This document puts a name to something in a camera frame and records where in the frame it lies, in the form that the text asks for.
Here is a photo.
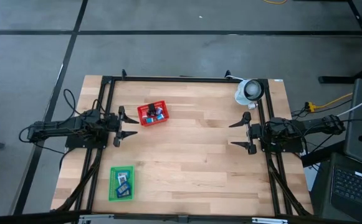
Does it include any green plastic basket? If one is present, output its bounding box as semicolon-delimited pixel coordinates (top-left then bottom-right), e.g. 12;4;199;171
108;165;135;202

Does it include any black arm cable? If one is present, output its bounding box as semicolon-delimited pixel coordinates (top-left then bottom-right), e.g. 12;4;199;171
17;88;107;156
292;99;362;156

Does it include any blue memory card pack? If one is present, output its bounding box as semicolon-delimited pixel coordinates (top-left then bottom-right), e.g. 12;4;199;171
115;182;131;194

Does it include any grey equipment case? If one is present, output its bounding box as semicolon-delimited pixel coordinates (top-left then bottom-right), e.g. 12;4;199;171
343;78;362;170

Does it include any thick white cable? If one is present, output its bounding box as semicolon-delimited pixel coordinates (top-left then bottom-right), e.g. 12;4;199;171
336;92;362;118

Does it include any red plastic basket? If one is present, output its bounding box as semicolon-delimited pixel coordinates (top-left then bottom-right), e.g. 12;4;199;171
136;100;170;127

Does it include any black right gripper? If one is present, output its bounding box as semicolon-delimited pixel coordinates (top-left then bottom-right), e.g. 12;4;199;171
228;111;262;156

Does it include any yellow cable with plug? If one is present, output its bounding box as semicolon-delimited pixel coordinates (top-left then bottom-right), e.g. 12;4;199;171
304;92;355;113

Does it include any white table-level camera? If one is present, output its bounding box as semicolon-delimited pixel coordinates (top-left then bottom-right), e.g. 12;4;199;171
234;78;265;110

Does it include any grey metal bracket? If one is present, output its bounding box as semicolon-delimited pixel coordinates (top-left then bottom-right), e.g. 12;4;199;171
77;213;116;224
251;217;289;224

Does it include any black desk leg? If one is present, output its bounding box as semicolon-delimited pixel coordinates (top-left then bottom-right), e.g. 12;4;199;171
318;0;362;85

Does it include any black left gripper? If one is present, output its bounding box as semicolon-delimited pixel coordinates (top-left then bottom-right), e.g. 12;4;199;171
107;105;140;147

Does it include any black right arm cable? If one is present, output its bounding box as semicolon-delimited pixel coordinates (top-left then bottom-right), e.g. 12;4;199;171
292;99;362;156

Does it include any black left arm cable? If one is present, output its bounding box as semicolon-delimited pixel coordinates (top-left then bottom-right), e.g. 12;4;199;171
17;88;107;156

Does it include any black laptop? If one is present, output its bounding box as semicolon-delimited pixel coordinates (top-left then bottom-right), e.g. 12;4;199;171
310;152;362;224

